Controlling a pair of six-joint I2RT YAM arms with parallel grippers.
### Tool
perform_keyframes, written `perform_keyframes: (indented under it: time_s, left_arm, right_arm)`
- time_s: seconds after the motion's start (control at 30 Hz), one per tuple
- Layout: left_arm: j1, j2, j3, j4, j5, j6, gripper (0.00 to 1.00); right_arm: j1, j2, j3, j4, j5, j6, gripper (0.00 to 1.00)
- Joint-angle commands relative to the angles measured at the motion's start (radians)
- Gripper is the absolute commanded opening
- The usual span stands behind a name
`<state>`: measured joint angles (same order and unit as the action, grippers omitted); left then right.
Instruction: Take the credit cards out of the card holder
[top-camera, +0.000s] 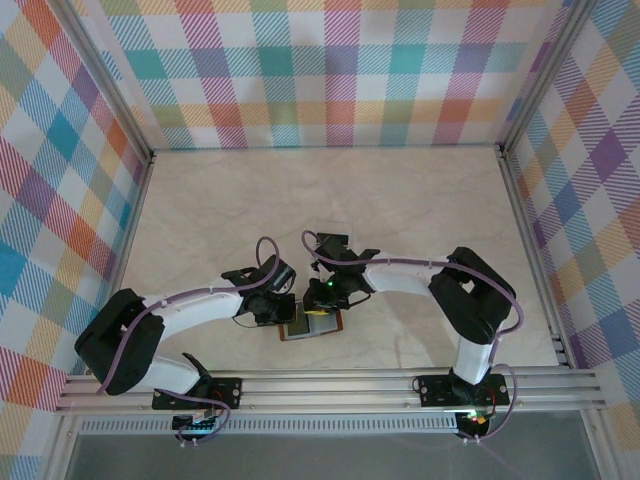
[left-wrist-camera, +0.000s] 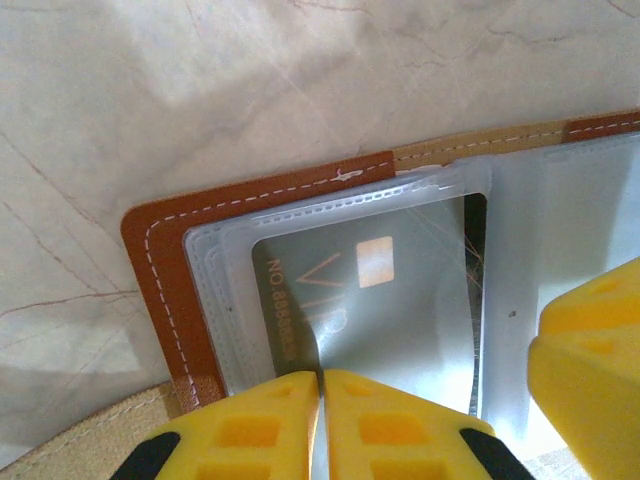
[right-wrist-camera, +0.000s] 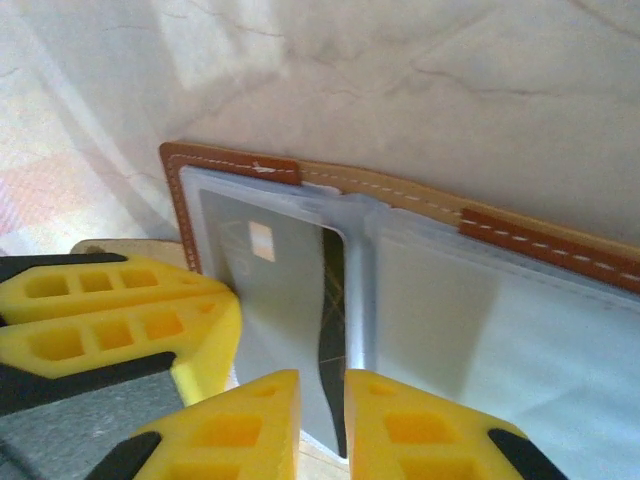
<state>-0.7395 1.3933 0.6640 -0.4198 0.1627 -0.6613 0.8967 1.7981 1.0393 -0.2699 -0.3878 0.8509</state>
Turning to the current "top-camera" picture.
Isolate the brown leather card holder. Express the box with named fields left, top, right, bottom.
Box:
left=278, top=309, right=347, bottom=343

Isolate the left controller board green light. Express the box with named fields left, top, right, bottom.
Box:
left=172, top=412, right=222, bottom=434

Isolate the controller board green light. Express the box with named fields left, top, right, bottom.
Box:
left=172, top=412, right=222, bottom=434
left=457, top=409, right=492, bottom=437

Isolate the right controller board green light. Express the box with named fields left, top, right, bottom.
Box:
left=457, top=409, right=492, bottom=437

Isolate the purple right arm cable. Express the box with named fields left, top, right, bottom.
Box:
left=301, top=229, right=526, bottom=346

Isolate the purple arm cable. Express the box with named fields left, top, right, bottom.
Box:
left=301, top=229, right=526, bottom=346
left=97, top=236, right=281, bottom=397

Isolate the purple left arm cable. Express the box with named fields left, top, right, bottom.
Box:
left=97, top=236, right=281, bottom=397

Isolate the long aluminium mounting rail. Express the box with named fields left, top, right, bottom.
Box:
left=53, top=367, right=607, bottom=415

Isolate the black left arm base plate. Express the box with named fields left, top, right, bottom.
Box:
left=152, top=377, right=243, bottom=412

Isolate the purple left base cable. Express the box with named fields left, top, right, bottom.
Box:
left=154, top=388, right=234, bottom=447

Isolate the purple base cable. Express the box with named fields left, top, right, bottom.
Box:
left=457, top=362, right=521, bottom=445
left=154, top=388, right=234, bottom=447

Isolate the grey slotted cable duct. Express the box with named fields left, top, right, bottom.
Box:
left=78, top=417, right=460, bottom=436

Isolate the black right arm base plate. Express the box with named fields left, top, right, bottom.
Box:
left=416, top=373, right=511, bottom=408

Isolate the aluminium side rail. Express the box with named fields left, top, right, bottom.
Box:
left=497, top=144, right=576, bottom=371
left=112, top=149, right=157, bottom=376

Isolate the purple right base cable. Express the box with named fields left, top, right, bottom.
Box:
left=457, top=362, right=521, bottom=445

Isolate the aluminium lower frame leg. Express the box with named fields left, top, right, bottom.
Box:
left=42, top=414, right=84, bottom=480
left=579, top=409, right=619, bottom=480

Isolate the aluminium corner post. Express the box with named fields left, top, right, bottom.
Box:
left=52, top=0, right=157, bottom=169
left=498, top=0, right=604, bottom=156

